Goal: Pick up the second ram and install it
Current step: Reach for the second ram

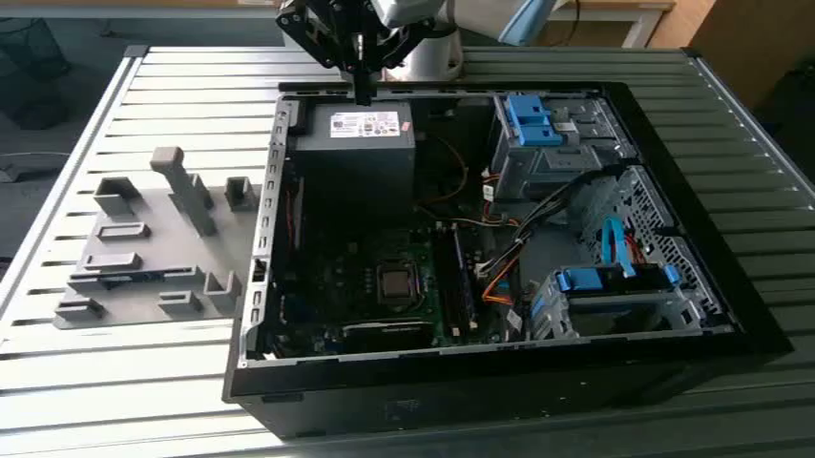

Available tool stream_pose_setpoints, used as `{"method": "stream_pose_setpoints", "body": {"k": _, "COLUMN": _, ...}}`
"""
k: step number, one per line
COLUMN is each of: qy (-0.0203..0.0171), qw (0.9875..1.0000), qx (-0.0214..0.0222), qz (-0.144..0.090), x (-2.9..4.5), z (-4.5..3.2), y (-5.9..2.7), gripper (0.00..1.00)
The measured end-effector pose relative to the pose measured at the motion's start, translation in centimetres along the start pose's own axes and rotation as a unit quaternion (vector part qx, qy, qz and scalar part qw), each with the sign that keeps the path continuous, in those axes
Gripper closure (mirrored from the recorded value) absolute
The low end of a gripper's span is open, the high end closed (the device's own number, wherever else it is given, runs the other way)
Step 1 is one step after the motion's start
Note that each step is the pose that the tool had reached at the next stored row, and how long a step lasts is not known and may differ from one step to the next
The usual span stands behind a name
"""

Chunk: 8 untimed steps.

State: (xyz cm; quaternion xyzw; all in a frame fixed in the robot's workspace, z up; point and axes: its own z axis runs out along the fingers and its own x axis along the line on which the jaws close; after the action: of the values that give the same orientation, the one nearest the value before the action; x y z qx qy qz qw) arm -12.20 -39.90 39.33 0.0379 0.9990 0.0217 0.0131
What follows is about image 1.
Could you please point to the black RAM slot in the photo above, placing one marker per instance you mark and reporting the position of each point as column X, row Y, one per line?
column 446, row 276

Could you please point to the grey power supply unit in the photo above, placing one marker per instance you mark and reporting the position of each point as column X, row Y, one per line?
column 349, row 181

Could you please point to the silver CPU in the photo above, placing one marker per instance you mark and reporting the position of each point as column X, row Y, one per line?
column 397, row 284

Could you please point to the brown wooden cabinet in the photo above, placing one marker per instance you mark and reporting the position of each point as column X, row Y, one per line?
column 750, row 38

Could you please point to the dark RAM stick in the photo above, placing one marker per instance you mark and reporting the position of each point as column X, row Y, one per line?
column 465, row 281
column 126, row 280

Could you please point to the grey metal disk bay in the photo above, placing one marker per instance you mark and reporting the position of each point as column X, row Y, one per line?
column 636, row 299

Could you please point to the black graphics card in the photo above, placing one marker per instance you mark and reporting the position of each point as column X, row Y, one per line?
column 388, row 336

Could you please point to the blue drive latch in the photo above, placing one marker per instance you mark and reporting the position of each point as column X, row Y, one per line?
column 528, row 124

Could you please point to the white framed desk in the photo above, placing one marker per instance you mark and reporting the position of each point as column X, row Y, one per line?
column 636, row 16

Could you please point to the black mesh waste basket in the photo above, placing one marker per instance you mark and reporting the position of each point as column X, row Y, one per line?
column 32, row 47

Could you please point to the green motherboard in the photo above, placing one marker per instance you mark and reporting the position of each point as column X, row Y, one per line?
column 344, row 286

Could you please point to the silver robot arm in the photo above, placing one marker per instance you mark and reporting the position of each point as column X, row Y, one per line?
column 432, row 57

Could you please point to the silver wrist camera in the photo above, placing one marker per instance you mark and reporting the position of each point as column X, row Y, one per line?
column 406, row 12

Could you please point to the black PC case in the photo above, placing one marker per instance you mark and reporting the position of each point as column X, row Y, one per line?
column 445, row 396

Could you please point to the CPU socket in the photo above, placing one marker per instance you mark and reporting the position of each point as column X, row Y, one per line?
column 397, row 263

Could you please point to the grey metal drive cage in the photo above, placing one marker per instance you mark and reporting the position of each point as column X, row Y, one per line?
column 553, row 167

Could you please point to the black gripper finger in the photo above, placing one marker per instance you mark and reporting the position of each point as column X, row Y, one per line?
column 397, row 45
column 305, row 33

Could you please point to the blue disk carrier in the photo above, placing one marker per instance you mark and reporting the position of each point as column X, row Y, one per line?
column 585, row 279

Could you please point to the grey parts rack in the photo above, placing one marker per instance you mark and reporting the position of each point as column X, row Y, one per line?
column 158, row 238

